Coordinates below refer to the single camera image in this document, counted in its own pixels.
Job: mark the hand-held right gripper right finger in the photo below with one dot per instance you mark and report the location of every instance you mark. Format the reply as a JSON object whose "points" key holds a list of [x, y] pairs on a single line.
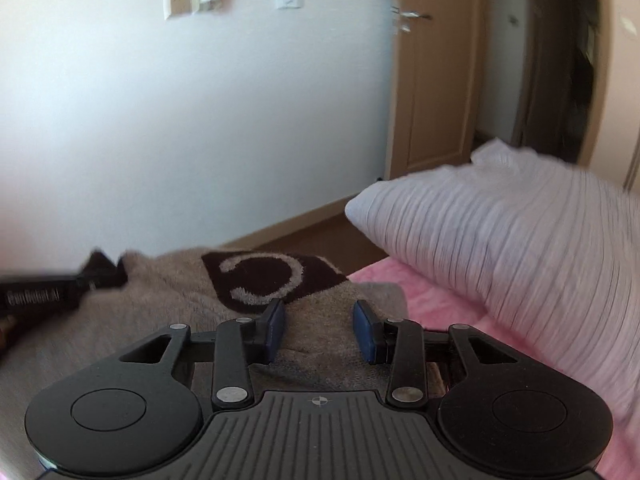
{"points": [[365, 334]]}

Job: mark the beige wall switch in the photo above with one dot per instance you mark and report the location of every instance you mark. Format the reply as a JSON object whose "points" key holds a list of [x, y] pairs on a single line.
{"points": [[179, 4]]}

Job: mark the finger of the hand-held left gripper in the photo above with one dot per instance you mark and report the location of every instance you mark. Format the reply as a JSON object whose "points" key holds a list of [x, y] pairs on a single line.
{"points": [[102, 272]]}

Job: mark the wooden door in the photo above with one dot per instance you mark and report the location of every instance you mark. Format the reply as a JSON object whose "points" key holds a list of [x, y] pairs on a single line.
{"points": [[435, 85]]}

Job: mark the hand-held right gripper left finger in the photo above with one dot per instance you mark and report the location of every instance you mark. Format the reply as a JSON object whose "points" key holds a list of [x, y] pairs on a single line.
{"points": [[274, 332]]}

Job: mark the striped white duvet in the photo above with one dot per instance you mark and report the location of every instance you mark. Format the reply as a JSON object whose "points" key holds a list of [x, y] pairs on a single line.
{"points": [[525, 260]]}

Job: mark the pink rose bedsheet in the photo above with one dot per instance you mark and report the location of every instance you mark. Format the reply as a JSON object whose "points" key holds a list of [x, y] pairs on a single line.
{"points": [[440, 305]]}

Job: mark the beige towel with brown patch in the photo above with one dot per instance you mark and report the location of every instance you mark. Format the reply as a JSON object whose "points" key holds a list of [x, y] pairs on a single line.
{"points": [[165, 290]]}

